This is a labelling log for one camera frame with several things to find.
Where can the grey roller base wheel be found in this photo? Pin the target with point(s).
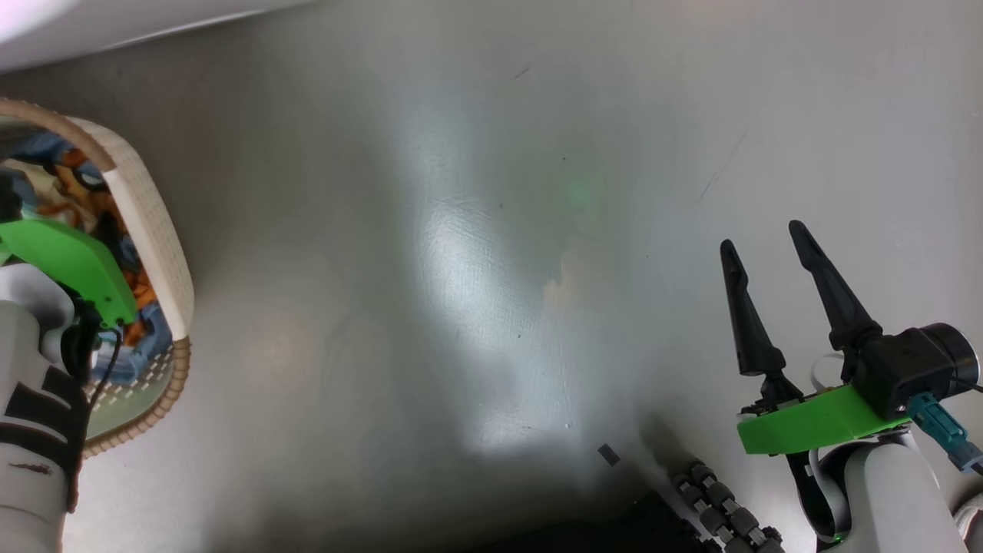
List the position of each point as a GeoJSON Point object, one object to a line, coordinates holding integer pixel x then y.
{"type": "Point", "coordinates": [722, 507]}

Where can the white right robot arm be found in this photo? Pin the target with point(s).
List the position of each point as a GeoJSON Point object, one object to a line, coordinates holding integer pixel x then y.
{"type": "Point", "coordinates": [891, 499]}

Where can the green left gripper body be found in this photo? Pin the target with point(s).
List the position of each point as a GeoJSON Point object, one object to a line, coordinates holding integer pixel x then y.
{"type": "Point", "coordinates": [69, 257]}

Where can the small dark floor marker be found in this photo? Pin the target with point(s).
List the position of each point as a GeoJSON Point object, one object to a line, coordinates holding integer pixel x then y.
{"type": "Point", "coordinates": [608, 455]}

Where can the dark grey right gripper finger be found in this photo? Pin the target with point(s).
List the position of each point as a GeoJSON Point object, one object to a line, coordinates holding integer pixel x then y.
{"type": "Point", "coordinates": [749, 322]}
{"type": "Point", "coordinates": [837, 299]}

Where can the white front-load washing machine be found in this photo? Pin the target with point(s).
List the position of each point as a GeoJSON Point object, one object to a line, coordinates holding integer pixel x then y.
{"type": "Point", "coordinates": [77, 31]}

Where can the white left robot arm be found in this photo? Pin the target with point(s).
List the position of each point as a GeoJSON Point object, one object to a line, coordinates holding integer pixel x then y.
{"type": "Point", "coordinates": [27, 353]}

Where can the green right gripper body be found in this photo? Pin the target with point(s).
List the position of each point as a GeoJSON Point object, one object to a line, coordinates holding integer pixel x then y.
{"type": "Point", "coordinates": [814, 422]}

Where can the cream perforated laundry basket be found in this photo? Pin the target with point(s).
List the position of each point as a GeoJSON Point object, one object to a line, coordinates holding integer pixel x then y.
{"type": "Point", "coordinates": [146, 223]}

